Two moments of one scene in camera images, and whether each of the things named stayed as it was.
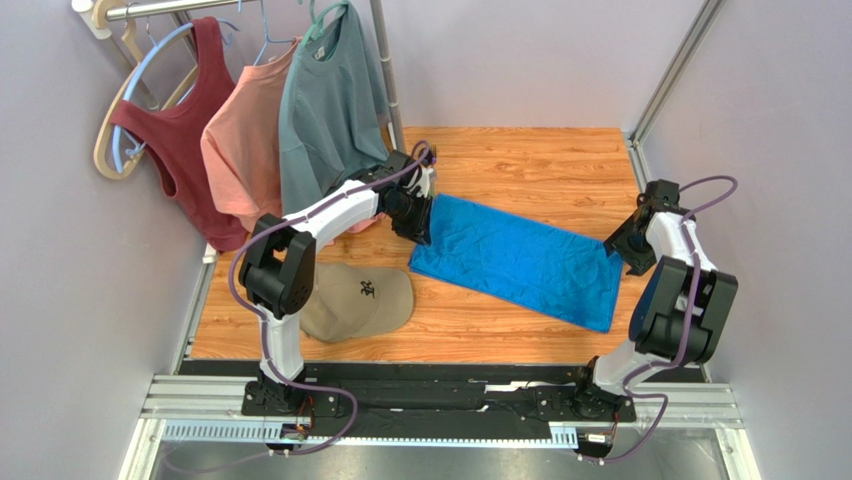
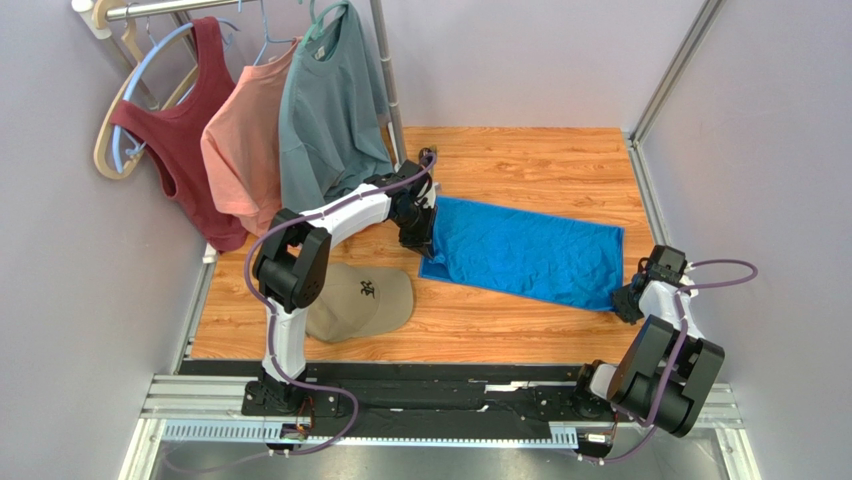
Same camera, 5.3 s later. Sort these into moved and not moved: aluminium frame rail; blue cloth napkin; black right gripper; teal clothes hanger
Moved: black right gripper
Not moved: teal clothes hanger; aluminium frame rail; blue cloth napkin
